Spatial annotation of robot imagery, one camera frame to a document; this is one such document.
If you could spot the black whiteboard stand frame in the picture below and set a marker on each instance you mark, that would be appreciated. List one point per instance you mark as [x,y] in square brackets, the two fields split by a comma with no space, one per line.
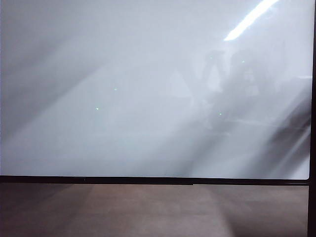
[312,209]

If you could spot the white glossy whiteboard panel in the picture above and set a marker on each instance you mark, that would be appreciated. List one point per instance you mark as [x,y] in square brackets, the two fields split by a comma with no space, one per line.
[123,74]

